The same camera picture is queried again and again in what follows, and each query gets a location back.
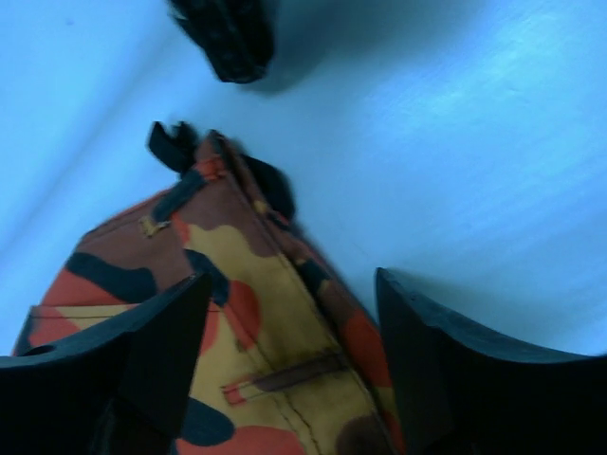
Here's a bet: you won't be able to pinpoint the black white patterned garment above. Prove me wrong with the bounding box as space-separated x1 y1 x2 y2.
169 0 274 84

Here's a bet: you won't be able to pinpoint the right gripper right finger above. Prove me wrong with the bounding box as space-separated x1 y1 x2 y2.
376 268 606 454

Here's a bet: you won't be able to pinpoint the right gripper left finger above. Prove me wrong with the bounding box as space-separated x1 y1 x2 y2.
1 275 212 454

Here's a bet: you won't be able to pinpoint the orange camouflage trousers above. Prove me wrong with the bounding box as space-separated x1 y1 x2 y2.
13 123 405 454

